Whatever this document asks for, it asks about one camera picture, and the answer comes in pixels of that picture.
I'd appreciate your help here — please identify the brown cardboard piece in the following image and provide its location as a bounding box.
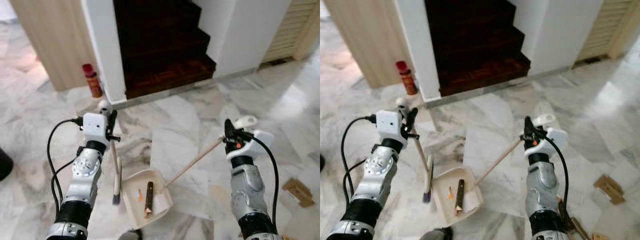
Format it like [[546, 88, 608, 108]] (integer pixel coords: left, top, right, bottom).
[[593, 174, 626, 206], [281, 177, 316, 208]]

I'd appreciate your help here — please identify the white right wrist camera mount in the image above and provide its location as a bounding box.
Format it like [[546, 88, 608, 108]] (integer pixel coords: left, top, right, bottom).
[[527, 127, 569, 156], [226, 130, 275, 160]]

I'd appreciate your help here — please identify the beige louvered door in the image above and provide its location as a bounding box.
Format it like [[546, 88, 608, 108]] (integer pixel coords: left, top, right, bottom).
[[260, 0, 321, 66], [572, 0, 640, 66]]

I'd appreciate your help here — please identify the brown wood scrap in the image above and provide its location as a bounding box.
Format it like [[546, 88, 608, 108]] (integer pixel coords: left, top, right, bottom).
[[557, 197, 592, 240]]

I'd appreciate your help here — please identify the light wooden cabinet panel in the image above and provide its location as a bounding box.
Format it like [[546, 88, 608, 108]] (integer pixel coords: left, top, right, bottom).
[[324, 0, 416, 90], [10, 0, 98, 92]]

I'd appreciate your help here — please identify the dark brown wooden stick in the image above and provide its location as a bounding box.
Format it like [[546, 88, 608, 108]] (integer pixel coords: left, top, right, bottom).
[[144, 181, 155, 218], [455, 179, 466, 217]]

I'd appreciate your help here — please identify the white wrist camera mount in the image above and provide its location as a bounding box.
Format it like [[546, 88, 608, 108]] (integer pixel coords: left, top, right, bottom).
[[376, 110, 403, 143], [82, 112, 109, 147], [226, 130, 275, 160], [527, 127, 569, 156]]

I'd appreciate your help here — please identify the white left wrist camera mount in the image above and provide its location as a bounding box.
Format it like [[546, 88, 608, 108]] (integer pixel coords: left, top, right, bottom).
[[82, 112, 109, 147], [376, 110, 403, 143]]

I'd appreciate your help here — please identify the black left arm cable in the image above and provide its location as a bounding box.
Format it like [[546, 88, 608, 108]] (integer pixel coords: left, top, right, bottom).
[[47, 118, 84, 211], [341, 115, 378, 202]]

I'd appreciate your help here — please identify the dark wooden staircase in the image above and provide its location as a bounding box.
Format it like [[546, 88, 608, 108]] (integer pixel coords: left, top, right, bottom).
[[425, 0, 532, 98], [112, 0, 217, 100]]

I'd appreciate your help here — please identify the beige dustpan with wooden handle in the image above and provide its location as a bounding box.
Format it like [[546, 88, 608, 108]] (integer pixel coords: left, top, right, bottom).
[[121, 116, 259, 217], [431, 113, 557, 227]]

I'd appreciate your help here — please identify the wooden broom with white knob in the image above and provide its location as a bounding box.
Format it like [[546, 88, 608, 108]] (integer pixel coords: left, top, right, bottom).
[[395, 97, 436, 204], [98, 100, 123, 206]]

